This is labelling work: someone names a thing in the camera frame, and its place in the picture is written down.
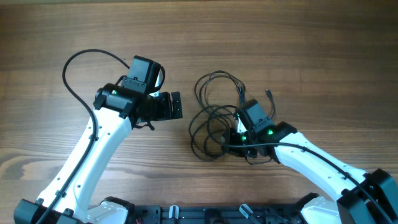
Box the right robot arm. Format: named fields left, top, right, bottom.
left=221, top=100, right=397, bottom=223

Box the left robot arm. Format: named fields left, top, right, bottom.
left=14, top=56, right=182, bottom=223

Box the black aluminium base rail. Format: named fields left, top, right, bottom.
left=105, top=195, right=340, bottom=224

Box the black left camera cable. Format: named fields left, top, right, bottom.
left=35, top=49, right=166, bottom=224

